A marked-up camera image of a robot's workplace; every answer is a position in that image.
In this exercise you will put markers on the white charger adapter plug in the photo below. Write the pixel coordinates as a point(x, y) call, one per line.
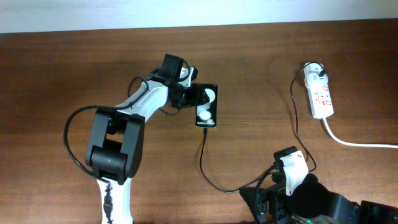
point(315, 80)

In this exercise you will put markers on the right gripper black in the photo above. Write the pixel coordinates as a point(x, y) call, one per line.
point(277, 191)

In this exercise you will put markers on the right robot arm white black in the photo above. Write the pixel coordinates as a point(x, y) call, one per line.
point(312, 202)

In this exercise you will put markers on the white power strip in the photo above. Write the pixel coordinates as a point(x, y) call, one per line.
point(319, 98)

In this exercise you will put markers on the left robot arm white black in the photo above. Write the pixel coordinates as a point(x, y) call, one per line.
point(116, 142)

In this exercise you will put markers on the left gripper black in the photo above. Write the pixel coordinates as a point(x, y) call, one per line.
point(194, 96)

